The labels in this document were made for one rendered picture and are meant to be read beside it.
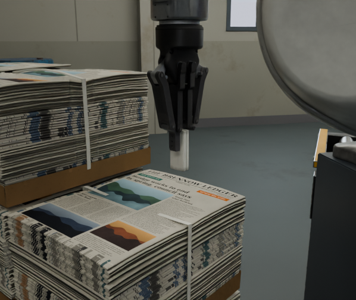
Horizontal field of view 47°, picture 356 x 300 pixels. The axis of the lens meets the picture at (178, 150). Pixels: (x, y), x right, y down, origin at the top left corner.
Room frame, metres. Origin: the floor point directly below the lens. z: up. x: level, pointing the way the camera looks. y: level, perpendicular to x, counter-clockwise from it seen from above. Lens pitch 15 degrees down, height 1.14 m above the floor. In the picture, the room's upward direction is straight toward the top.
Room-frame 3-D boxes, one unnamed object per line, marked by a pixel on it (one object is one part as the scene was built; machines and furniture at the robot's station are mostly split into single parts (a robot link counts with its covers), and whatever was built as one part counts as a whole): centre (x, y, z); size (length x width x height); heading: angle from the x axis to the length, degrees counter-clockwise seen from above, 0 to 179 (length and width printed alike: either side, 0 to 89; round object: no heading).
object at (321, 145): (1.26, -0.46, 0.81); 0.43 x 0.03 x 0.02; 159
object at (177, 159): (0.66, 0.00, 0.96); 0.03 x 0.01 x 0.07; 50
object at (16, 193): (0.85, 0.37, 0.86); 0.29 x 0.16 x 0.04; 48
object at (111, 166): (1.02, 0.23, 0.86); 0.29 x 0.16 x 0.04; 48
